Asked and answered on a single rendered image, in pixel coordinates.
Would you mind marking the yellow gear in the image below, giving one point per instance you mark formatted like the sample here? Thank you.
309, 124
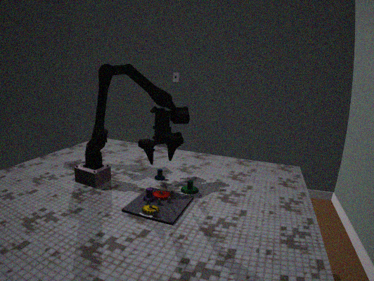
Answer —
147, 210

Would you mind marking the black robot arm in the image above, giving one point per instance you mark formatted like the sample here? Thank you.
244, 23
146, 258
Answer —
178, 115

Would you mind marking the green gear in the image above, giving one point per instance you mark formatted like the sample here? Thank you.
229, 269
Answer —
190, 189

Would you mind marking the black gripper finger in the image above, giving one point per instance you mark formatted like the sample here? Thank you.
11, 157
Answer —
149, 154
171, 151

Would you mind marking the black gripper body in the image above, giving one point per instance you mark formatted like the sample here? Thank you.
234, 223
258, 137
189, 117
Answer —
149, 144

